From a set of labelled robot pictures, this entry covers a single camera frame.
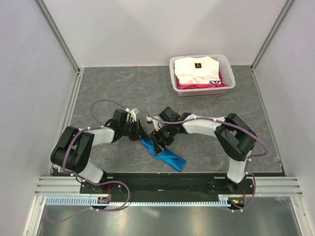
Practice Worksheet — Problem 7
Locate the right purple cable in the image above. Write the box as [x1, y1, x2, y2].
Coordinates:
[146, 113, 269, 213]

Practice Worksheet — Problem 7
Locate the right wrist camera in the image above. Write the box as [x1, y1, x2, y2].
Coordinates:
[146, 116, 164, 131]

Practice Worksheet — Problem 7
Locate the aluminium frame post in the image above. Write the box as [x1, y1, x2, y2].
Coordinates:
[34, 0, 81, 74]
[250, 0, 295, 72]

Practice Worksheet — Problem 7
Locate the purple cable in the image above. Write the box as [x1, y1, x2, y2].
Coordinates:
[45, 99, 131, 223]
[146, 113, 269, 213]

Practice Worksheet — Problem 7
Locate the blue cloth napkin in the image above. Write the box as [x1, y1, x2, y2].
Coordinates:
[141, 140, 187, 172]

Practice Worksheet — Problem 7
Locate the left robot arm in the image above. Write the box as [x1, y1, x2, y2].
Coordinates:
[50, 108, 150, 193]

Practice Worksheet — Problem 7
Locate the left aluminium frame post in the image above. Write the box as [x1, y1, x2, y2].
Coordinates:
[34, 0, 81, 74]

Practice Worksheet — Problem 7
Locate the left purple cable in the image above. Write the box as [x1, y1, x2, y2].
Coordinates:
[45, 99, 131, 223]

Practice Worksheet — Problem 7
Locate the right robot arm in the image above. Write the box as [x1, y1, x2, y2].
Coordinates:
[147, 107, 256, 194]

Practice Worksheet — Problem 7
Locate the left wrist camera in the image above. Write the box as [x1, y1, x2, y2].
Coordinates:
[125, 108, 139, 123]

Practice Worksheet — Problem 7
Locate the right aluminium frame post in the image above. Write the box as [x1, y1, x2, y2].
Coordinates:
[250, 0, 295, 72]

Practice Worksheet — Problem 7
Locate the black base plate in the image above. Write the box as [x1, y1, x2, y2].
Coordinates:
[78, 172, 256, 197]

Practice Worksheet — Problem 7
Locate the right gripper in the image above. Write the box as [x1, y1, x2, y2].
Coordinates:
[149, 123, 176, 155]

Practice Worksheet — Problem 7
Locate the white folded shirt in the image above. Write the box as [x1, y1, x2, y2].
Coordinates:
[174, 56, 221, 86]

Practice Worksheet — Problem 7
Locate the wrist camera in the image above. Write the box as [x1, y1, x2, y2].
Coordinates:
[146, 116, 164, 131]
[125, 108, 139, 123]

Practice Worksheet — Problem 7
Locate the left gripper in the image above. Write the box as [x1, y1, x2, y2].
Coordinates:
[121, 119, 150, 141]

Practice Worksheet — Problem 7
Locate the pink folded cloth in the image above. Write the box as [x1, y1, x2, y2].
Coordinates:
[176, 71, 229, 89]

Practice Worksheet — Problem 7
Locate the slotted cable duct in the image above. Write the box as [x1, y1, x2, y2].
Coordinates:
[46, 196, 232, 207]

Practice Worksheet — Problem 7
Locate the white plastic basket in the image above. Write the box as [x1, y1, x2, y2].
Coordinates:
[169, 54, 236, 97]

